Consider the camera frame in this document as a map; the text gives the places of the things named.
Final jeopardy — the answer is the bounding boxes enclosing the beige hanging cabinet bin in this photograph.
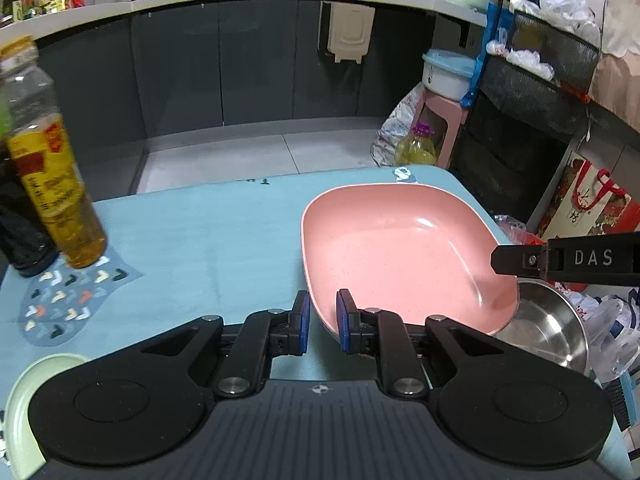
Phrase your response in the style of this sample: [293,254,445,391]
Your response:
[318,1,377,65]

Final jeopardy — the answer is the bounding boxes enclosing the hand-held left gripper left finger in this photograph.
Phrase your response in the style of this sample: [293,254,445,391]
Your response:
[141,290,312,397]

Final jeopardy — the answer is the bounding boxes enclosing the stainless steel bowl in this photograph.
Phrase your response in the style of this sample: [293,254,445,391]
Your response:
[492,280,591,376]

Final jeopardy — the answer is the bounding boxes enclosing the yellow cooking oil bottle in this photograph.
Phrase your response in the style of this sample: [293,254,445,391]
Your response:
[0,35,108,269]

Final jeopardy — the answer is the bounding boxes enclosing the row of condiment jars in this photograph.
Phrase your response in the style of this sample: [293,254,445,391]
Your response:
[0,0,86,23]

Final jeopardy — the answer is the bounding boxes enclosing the green plate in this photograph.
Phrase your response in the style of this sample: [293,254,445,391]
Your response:
[4,353,88,476]

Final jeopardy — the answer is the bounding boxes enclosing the white container with blue lid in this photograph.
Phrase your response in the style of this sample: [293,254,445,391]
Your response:
[421,49,476,102]

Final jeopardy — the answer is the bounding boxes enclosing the crumpled clear plastic bag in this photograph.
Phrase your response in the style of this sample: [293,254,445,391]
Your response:
[570,292,640,383]

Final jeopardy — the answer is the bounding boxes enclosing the black mesh storage rack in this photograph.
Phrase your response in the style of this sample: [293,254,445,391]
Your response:
[447,0,608,223]

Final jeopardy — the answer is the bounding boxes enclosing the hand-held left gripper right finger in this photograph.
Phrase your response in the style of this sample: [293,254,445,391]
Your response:
[336,289,501,397]

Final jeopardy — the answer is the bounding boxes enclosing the blue hanging tool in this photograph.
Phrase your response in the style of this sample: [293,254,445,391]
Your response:
[460,2,513,109]

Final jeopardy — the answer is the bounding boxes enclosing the patterned plastic bag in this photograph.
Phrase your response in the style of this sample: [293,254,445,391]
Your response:
[370,85,426,167]

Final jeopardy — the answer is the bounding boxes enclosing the red plastic bag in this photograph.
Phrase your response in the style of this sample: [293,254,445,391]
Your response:
[495,215,546,248]

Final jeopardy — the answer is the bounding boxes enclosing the dark vinegar bottle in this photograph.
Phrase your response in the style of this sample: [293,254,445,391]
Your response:
[0,102,61,278]

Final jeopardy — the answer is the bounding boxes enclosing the pink plastic stool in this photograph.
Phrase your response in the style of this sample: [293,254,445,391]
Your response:
[410,91,471,168]

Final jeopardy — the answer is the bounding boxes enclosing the small white plastic bag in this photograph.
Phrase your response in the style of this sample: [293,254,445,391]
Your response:
[487,40,556,81]

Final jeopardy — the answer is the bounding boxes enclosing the large oil jug purple cap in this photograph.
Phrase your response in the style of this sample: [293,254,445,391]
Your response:
[395,121,437,167]

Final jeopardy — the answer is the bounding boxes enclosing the large white plastic bag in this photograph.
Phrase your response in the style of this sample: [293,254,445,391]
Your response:
[510,0,601,46]

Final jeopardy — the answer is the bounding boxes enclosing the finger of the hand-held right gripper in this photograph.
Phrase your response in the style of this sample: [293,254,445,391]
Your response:
[606,370,640,432]
[491,242,549,277]

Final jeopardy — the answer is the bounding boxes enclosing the pink plate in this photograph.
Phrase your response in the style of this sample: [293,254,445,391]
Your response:
[300,184,521,337]

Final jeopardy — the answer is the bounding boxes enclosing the kitchen counter with dark cabinets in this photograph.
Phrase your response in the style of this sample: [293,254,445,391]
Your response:
[0,0,488,196]

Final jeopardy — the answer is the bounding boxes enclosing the beige cardboard sheet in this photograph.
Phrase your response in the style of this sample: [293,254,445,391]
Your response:
[587,0,640,136]

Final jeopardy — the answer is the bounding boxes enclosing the red handled gift bag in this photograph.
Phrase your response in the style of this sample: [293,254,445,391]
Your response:
[535,150,640,251]

